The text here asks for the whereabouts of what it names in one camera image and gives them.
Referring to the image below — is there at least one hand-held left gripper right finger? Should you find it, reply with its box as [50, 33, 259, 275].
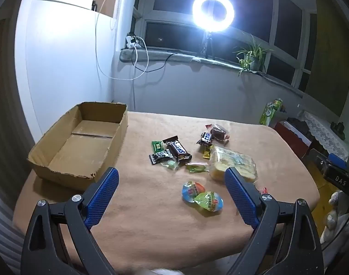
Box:
[224, 166, 325, 275]

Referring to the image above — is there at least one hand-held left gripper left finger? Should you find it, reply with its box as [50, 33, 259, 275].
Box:
[20, 167, 119, 275]

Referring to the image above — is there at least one green jelly cup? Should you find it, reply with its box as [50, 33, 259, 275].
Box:
[194, 191, 224, 212]

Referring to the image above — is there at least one black light tripod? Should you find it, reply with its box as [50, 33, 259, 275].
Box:
[196, 31, 216, 59]

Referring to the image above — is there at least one light green candy packet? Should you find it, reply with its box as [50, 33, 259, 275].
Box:
[186, 162, 209, 173]
[160, 160, 180, 172]

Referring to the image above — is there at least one red and blue jelly cup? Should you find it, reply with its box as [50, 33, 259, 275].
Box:
[182, 181, 206, 204]

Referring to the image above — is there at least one white lace cloth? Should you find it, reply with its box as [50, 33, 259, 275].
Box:
[299, 110, 349, 161]

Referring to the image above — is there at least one beige tablecloth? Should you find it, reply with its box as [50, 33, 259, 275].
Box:
[12, 110, 320, 270]

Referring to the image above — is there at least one white cable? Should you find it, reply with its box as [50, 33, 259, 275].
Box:
[95, 0, 150, 81]

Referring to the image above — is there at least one bread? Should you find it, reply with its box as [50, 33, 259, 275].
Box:
[209, 146, 258, 182]

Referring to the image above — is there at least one white power strip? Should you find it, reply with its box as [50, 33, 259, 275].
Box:
[125, 33, 143, 49]

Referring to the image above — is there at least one grey foam sill cover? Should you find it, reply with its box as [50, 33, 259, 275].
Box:
[119, 48, 304, 95]

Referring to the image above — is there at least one white cabinet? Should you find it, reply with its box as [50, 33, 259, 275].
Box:
[14, 0, 118, 138]

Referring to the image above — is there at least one cardboard box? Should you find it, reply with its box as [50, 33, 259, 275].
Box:
[27, 101, 128, 191]

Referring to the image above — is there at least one green printed carton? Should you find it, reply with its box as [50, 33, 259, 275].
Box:
[259, 98, 284, 127]

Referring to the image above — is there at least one brown chocolate bar blue print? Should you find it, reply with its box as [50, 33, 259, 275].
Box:
[196, 132, 214, 146]

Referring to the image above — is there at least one black lettered box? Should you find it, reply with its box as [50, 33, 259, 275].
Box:
[316, 149, 349, 195]

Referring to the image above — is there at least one white figurine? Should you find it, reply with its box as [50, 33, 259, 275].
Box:
[319, 190, 349, 245]

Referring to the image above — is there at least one black and white candy packet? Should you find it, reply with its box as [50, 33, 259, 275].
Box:
[148, 150, 173, 165]

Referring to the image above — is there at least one black cable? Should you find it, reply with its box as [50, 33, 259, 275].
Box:
[131, 52, 175, 74]

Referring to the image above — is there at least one potted spider plant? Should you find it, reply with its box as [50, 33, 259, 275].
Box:
[233, 34, 274, 76]

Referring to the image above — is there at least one blue item on black box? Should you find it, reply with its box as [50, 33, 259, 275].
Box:
[327, 153, 348, 168]

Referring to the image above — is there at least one brown cake in clear wrapper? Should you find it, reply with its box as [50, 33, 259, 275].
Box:
[205, 124, 230, 144]

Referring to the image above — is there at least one ring light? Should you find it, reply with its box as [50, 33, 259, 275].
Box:
[192, 0, 235, 33]

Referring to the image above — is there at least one large brown chocolate bar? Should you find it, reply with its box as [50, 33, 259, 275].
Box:
[162, 137, 192, 161]

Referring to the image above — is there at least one red box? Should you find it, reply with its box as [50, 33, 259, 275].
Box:
[275, 120, 311, 158]

